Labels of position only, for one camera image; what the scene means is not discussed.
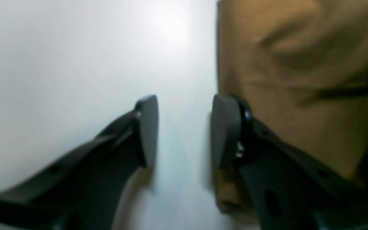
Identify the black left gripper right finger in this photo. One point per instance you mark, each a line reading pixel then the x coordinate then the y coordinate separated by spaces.
pixel 290 189

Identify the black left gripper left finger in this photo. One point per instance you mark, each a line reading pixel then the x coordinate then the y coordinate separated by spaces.
pixel 82 189

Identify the brown t-shirt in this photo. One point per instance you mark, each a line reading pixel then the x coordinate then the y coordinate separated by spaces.
pixel 302 65

